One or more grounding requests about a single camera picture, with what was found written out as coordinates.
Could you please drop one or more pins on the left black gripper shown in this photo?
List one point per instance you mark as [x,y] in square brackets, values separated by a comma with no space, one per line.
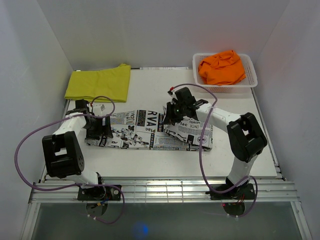
[102,130]

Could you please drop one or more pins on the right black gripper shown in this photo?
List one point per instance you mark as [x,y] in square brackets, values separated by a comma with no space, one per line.
[169,118]

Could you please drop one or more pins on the newspaper print trousers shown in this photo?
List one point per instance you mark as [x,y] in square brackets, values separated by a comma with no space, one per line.
[145,130]

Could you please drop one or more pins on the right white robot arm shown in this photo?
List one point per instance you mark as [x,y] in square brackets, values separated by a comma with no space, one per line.
[246,138]

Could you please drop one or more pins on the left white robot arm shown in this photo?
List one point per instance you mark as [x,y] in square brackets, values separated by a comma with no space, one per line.
[62,151]

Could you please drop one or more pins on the folded yellow-green trousers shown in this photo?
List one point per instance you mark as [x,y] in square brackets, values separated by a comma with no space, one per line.
[112,82]

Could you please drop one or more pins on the orange trousers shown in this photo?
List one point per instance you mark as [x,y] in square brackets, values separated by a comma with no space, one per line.
[223,68]

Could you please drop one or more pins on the white plastic basket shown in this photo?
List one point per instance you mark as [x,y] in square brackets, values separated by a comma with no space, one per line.
[251,80]

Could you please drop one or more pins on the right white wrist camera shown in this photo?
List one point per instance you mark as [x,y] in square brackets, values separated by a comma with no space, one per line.
[172,94]

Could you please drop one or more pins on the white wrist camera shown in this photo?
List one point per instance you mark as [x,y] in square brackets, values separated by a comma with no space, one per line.
[172,94]
[98,110]

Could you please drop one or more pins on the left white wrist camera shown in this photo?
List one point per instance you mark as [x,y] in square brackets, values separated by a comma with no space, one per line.
[98,110]

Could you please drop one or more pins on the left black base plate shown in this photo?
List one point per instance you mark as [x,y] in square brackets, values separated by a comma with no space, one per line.
[99,193]

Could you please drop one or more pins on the aluminium rail frame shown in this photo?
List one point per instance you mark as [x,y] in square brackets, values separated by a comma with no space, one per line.
[163,177]

